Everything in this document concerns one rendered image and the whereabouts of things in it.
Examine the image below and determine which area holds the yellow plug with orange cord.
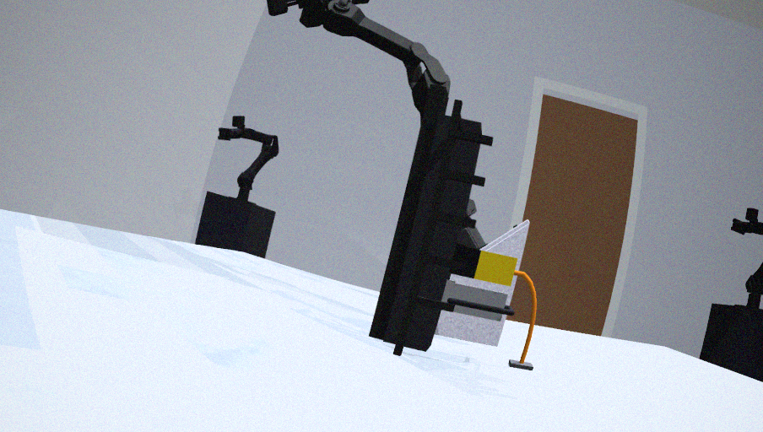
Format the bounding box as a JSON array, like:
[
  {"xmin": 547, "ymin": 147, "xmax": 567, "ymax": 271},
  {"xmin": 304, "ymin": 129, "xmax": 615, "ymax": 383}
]
[{"xmin": 449, "ymin": 243, "xmax": 537, "ymax": 364}]

